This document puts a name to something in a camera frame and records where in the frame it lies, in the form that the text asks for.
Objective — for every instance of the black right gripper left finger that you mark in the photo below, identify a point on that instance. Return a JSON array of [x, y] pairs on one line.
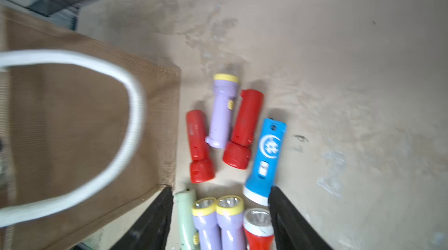
[[151, 230]]

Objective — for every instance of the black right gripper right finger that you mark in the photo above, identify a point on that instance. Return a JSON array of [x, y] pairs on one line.
[[292, 231]]

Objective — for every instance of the red flashlight row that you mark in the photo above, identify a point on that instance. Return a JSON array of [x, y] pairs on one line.
[[259, 229]]

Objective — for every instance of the blue flashlight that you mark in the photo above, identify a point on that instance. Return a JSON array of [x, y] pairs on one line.
[[259, 183]]

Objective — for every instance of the brown jute tote bag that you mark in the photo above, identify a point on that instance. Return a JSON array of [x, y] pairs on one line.
[[61, 125]]

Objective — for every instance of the purple flashlight row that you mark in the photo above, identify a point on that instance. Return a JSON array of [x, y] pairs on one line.
[[225, 89]]

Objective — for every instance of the green flashlight lower left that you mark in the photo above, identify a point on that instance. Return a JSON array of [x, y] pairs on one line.
[[188, 233]]

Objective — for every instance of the purple flashlight lower left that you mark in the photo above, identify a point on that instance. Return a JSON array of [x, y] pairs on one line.
[[204, 214]]

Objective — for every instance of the purple flashlight lower right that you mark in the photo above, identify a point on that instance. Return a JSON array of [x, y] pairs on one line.
[[230, 216]]

